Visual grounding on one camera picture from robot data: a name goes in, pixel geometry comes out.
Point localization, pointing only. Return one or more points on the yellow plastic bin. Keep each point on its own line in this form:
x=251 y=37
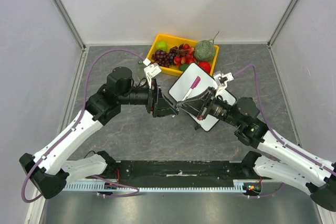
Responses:
x=173 y=41

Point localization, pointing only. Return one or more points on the green netted melon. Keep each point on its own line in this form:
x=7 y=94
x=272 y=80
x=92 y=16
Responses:
x=204 y=51

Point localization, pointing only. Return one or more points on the aluminium frame post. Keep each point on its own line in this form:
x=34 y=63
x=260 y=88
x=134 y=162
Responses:
x=282 y=22
x=69 y=23

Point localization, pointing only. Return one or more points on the right aluminium frame post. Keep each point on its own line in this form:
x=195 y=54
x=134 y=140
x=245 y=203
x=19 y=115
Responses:
x=282 y=22

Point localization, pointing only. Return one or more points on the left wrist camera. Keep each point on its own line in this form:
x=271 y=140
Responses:
x=151 y=70

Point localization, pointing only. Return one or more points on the magenta marker cap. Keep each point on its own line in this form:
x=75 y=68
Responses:
x=196 y=82

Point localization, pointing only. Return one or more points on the left aluminium frame post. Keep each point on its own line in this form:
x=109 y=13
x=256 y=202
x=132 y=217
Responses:
x=69 y=23

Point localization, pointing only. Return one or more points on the green apple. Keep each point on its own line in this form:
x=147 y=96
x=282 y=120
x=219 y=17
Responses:
x=161 y=45

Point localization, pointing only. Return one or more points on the red apple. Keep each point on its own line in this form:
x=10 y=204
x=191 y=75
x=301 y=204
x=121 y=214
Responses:
x=204 y=65

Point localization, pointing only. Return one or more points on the clear glass bottle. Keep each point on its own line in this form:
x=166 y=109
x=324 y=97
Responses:
x=140 y=69

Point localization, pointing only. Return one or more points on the white marker pen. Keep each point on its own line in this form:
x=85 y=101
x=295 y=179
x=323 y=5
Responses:
x=187 y=93

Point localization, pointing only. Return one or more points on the red cherry bunch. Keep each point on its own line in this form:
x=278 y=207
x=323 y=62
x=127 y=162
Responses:
x=183 y=55

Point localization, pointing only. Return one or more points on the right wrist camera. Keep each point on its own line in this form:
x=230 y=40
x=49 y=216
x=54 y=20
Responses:
x=222 y=79

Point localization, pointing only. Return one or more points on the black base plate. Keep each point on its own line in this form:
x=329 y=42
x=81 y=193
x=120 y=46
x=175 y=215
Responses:
x=181 y=174

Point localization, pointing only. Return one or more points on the small whiteboard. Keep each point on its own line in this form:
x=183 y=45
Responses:
x=179 y=89

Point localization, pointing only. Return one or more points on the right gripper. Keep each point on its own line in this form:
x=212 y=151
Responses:
x=205 y=105

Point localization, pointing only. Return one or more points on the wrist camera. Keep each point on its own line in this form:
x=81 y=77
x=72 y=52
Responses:
x=222 y=79
x=151 y=70

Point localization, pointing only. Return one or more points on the purple grape bunch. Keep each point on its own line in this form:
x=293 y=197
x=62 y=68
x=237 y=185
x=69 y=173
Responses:
x=165 y=59

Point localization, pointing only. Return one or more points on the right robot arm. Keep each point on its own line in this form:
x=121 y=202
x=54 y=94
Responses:
x=295 y=166

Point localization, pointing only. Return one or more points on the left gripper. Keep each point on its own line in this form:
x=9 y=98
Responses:
x=158 y=103

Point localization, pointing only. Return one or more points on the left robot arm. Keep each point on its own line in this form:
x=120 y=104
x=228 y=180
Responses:
x=49 y=169

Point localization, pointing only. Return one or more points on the green avocado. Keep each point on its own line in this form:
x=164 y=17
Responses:
x=183 y=67

